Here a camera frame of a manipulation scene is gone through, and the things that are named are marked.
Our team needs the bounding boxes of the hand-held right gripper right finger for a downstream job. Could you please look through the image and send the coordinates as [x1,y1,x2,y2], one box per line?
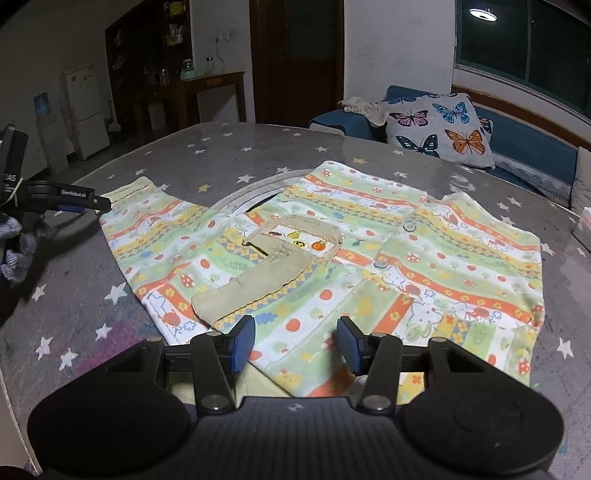
[335,316,486,412]

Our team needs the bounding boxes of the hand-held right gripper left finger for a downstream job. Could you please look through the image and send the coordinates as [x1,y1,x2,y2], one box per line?
[109,316,256,414]

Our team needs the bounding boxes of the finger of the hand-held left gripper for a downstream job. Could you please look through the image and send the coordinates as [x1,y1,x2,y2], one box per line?
[18,180,113,216]

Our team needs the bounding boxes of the beige child's pants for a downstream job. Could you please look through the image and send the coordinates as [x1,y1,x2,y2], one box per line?
[191,215,345,331]

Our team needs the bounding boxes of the colourful printed child's shirt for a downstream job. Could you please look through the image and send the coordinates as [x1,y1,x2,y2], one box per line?
[99,160,546,398]

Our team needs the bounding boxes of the person's left hand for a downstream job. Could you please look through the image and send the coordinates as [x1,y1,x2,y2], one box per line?
[0,215,48,283]

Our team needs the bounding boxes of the white water dispenser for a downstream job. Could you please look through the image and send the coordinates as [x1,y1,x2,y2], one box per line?
[39,113,71,175]

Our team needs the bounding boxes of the blue water bottle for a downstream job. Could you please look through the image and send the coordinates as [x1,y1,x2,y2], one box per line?
[33,92,55,119]

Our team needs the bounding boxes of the white refrigerator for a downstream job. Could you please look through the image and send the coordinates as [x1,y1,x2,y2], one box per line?
[62,65,111,161]

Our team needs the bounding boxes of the grey star-printed cloth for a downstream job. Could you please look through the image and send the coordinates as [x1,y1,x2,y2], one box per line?
[0,121,591,467]

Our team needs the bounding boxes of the dark wooden cabinet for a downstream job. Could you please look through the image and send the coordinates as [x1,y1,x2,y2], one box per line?
[105,0,195,136]

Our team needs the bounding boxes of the wooden desk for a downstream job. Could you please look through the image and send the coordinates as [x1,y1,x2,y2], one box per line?
[172,71,248,133]

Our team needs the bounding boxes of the beige crumpled cloth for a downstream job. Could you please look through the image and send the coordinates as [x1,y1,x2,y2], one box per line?
[338,96,389,128]

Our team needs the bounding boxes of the butterfly-printed pillow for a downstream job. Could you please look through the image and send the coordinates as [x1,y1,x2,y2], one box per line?
[379,92,498,169]

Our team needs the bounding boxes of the white tissue box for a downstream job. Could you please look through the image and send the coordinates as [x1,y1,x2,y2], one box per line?
[574,217,591,253]

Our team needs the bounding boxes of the blue sofa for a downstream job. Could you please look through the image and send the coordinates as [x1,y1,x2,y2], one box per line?
[308,84,581,209]

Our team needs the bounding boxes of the dark wooden door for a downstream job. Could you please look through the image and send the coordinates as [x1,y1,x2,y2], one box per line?
[249,0,346,128]

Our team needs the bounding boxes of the grey cushion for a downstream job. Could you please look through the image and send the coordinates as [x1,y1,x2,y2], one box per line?
[571,146,591,219]

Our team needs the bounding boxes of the dark window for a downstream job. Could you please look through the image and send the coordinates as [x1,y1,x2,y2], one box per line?
[454,0,591,115]

